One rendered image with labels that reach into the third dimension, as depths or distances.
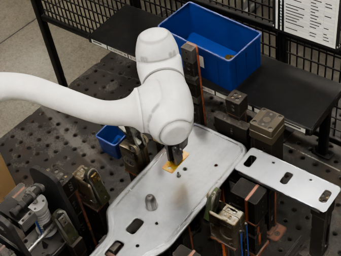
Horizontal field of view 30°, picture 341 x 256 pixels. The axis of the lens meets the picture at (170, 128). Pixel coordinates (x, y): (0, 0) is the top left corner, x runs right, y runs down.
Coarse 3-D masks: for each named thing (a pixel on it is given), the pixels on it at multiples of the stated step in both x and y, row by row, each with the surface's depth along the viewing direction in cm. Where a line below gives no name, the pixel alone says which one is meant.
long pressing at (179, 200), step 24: (192, 144) 191; (216, 144) 190; (240, 144) 190; (144, 168) 187; (168, 168) 186; (192, 168) 185; (216, 168) 184; (144, 192) 181; (168, 192) 180; (192, 192) 179; (120, 216) 177; (144, 216) 176; (168, 216) 175; (192, 216) 174; (120, 240) 171; (144, 240) 170; (168, 240) 170
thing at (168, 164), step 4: (184, 152) 180; (184, 156) 179; (172, 160) 178; (184, 160) 179; (164, 164) 178; (168, 164) 178; (172, 164) 178; (180, 164) 178; (164, 168) 177; (172, 168) 177; (176, 168) 177; (172, 172) 176
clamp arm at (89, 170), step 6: (90, 168) 176; (84, 174) 175; (90, 174) 175; (96, 174) 176; (90, 180) 176; (96, 180) 177; (96, 186) 178; (102, 186) 180; (96, 192) 178; (102, 192) 180; (96, 198) 181; (102, 198) 181; (108, 198) 183; (102, 204) 181
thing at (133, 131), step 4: (128, 128) 180; (132, 128) 182; (128, 132) 181; (132, 132) 181; (136, 132) 184; (140, 132) 184; (128, 136) 183; (132, 136) 182; (136, 136) 184; (140, 136) 185; (132, 140) 183; (136, 140) 183; (144, 140) 186; (136, 144) 184; (144, 144) 187
